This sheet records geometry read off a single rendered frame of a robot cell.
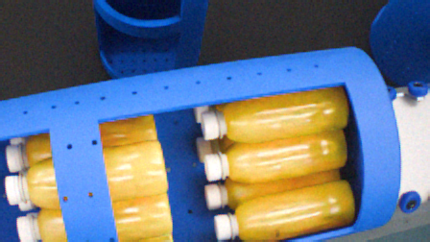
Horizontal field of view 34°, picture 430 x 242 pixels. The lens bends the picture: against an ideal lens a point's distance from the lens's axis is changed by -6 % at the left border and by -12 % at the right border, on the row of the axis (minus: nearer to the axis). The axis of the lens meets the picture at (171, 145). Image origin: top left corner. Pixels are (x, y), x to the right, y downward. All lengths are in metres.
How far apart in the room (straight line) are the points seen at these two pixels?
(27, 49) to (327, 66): 1.30
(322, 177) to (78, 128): 0.41
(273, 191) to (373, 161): 0.22
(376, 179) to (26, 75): 1.36
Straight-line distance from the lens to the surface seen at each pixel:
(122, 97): 1.01
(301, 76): 1.03
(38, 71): 2.17
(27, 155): 1.07
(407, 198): 1.29
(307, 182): 1.18
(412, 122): 1.38
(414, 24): 1.96
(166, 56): 2.15
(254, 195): 1.16
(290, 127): 1.08
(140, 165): 0.98
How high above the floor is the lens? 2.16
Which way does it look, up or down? 75 degrees down
